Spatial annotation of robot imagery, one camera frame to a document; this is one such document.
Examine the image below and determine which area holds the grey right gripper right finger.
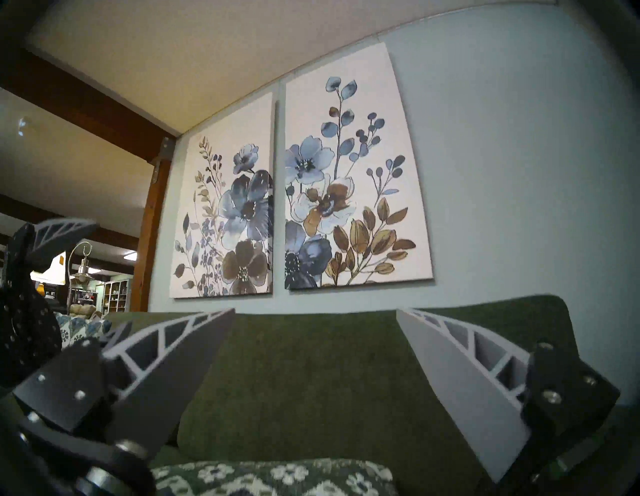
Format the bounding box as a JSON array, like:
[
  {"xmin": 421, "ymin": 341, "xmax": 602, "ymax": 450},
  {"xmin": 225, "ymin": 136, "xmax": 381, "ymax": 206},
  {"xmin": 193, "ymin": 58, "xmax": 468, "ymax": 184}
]
[{"xmin": 397, "ymin": 308, "xmax": 621, "ymax": 483}]

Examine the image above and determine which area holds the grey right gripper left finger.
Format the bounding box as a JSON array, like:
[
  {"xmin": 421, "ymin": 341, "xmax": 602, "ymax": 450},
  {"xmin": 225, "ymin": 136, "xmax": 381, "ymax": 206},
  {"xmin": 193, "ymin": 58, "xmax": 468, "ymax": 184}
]
[{"xmin": 14, "ymin": 308, "xmax": 236, "ymax": 446}]

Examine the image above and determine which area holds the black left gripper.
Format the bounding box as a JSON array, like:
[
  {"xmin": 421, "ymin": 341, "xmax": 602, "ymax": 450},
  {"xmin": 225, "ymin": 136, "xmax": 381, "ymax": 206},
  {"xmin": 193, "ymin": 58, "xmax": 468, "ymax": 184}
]
[{"xmin": 0, "ymin": 218, "xmax": 98, "ymax": 388}]

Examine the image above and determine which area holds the green white patterned cushion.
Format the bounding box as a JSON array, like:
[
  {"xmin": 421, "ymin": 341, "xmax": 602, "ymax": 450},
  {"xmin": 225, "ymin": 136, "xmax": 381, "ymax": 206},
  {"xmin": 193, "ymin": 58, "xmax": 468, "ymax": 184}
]
[
  {"xmin": 150, "ymin": 459, "xmax": 401, "ymax": 496},
  {"xmin": 55, "ymin": 312, "xmax": 113, "ymax": 348}
]

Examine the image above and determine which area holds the white shade table lamp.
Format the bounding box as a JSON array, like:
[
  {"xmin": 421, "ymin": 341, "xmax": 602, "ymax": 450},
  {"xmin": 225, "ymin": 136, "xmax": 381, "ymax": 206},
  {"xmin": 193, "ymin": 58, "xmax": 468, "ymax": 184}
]
[{"xmin": 30, "ymin": 251, "xmax": 68, "ymax": 296}]

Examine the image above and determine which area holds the metal arc hanging lamp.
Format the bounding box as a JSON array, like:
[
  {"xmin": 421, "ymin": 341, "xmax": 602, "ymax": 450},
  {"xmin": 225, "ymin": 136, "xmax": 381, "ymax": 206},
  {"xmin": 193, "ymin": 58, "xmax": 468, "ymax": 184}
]
[{"xmin": 64, "ymin": 241, "xmax": 103, "ymax": 301}]

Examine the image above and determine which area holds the pale shelf cabinet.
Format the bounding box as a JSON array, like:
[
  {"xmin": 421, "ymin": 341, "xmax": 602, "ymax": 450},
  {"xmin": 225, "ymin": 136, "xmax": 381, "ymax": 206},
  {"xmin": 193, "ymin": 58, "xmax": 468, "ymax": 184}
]
[{"xmin": 97, "ymin": 279, "xmax": 133, "ymax": 316}]

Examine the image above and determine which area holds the dark green fabric sofa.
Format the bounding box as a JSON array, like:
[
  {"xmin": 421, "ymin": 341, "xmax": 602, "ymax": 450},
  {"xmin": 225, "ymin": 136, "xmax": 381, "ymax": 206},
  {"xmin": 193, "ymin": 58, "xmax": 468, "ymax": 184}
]
[{"xmin": 102, "ymin": 295, "xmax": 640, "ymax": 496}]

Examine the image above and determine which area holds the floral canvas with blue flowers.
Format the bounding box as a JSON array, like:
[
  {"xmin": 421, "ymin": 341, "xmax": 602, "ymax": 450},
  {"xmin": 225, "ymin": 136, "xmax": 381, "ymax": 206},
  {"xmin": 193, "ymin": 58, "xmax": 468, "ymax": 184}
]
[{"xmin": 170, "ymin": 92, "xmax": 276, "ymax": 299}]

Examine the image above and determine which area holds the floral canvas with brown leaves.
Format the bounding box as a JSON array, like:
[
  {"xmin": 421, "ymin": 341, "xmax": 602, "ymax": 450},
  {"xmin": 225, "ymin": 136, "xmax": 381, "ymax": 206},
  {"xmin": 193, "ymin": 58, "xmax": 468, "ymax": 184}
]
[{"xmin": 284, "ymin": 42, "xmax": 435, "ymax": 291}]

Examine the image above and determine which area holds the dark wooden door frame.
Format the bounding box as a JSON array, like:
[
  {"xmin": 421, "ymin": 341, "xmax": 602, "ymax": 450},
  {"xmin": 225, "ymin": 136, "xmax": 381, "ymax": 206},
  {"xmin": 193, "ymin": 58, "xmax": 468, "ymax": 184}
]
[{"xmin": 0, "ymin": 47, "xmax": 178, "ymax": 313}]

